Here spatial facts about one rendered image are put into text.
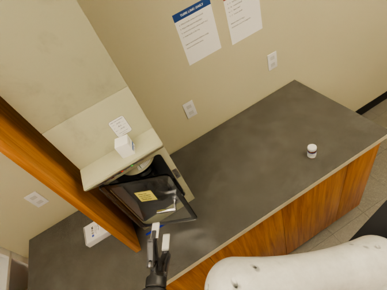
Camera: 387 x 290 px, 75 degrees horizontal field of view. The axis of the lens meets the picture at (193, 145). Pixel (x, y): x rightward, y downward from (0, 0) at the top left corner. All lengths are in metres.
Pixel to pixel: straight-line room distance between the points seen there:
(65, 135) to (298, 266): 0.79
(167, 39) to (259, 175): 0.85
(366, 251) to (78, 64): 0.90
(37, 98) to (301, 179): 1.18
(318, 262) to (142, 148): 0.65
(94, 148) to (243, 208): 0.77
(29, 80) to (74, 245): 1.07
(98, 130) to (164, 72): 0.60
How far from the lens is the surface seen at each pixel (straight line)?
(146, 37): 1.33
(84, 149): 1.00
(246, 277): 0.52
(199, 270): 1.47
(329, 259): 0.67
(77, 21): 0.82
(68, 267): 1.64
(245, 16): 1.56
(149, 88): 1.42
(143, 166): 1.14
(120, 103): 0.92
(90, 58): 0.85
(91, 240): 1.57
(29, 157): 0.92
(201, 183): 1.46
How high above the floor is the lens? 2.11
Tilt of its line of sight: 45 degrees down
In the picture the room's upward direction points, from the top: 25 degrees counter-clockwise
